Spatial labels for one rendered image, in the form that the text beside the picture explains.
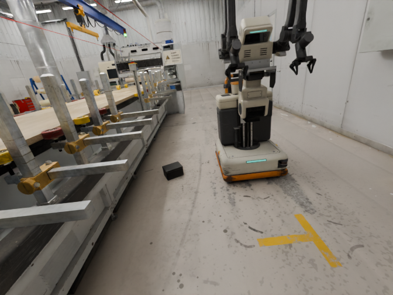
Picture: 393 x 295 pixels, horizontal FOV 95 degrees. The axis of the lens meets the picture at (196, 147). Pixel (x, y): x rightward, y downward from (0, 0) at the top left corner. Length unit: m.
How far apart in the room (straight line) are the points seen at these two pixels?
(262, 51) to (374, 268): 1.51
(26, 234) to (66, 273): 0.64
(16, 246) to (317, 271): 1.32
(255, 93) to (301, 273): 1.25
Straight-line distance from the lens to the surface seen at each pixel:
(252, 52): 1.62
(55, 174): 0.82
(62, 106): 0.96
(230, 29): 1.36
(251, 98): 1.65
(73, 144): 0.96
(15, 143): 0.77
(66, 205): 0.52
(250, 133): 1.95
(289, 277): 1.31
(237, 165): 1.74
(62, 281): 1.35
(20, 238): 0.77
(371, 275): 1.47
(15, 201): 1.06
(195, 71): 11.41
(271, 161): 1.82
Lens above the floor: 1.09
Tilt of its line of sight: 23 degrees down
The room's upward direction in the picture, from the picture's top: 7 degrees counter-clockwise
